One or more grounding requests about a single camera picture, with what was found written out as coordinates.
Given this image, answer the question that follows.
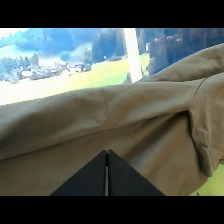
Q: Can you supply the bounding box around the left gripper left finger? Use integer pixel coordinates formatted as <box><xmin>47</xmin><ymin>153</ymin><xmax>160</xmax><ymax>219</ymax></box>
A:
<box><xmin>49</xmin><ymin>149</ymin><xmax>108</xmax><ymax>197</ymax></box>

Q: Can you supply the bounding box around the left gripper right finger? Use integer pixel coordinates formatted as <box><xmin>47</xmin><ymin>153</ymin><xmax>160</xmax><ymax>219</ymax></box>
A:
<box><xmin>107</xmin><ymin>149</ymin><xmax>166</xmax><ymax>197</ymax></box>

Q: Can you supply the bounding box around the brown T-shirt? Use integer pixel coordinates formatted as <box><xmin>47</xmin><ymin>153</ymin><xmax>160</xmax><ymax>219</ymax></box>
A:
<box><xmin>0</xmin><ymin>43</ymin><xmax>224</xmax><ymax>197</ymax></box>

